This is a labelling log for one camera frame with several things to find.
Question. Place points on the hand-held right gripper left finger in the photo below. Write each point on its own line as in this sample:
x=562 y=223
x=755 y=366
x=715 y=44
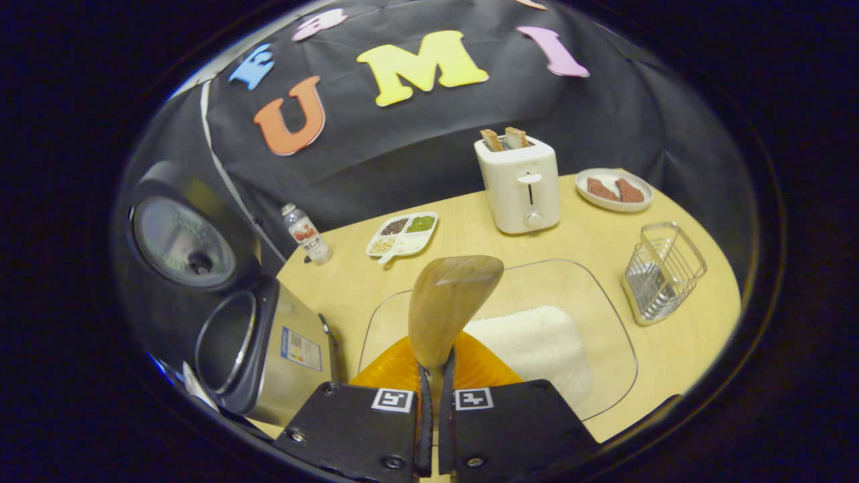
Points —
x=356 y=429

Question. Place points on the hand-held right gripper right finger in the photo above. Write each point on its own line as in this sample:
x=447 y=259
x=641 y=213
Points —
x=517 y=429

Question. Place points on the white rice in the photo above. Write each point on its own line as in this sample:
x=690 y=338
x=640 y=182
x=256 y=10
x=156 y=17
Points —
x=537 y=342

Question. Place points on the black silver rice cooker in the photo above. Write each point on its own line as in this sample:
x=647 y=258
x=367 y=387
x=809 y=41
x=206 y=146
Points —
x=268 y=349

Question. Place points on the wooden spoon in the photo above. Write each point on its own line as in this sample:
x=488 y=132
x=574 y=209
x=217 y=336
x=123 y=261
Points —
x=449 y=302

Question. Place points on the clear rectangular tray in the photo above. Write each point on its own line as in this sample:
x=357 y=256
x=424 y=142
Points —
x=597 y=335

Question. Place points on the white divided bean dish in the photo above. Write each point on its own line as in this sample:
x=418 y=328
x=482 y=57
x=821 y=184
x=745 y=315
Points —
x=402 y=236

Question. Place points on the small clear plastic bottle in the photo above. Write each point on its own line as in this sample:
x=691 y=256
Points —
x=309 y=236

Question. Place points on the white toaster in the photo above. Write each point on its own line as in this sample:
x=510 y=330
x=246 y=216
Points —
x=520 y=188

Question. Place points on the white round plate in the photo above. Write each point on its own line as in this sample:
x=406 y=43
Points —
x=614 y=204

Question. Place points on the brown meat piece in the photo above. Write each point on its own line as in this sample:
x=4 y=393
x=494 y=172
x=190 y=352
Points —
x=601 y=190
x=630 y=191

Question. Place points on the toast slice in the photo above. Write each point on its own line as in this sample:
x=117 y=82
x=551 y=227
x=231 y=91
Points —
x=491 y=139
x=516 y=137

